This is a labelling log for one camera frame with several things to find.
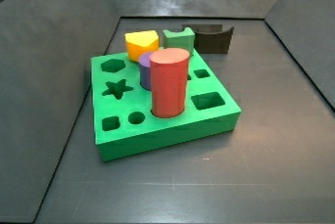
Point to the yellow pentagon block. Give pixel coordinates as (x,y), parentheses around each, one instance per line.
(140,42)

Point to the green shape sorter base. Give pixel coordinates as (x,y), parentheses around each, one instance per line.
(186,106)

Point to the purple cylinder block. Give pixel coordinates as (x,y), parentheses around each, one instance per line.
(144,70)

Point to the black curved fixture stand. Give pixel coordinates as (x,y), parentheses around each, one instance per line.
(211,38)

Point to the green arch block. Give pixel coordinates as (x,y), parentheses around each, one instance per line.
(179,39)

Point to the red tall cylinder block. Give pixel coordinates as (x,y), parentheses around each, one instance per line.
(169,71)

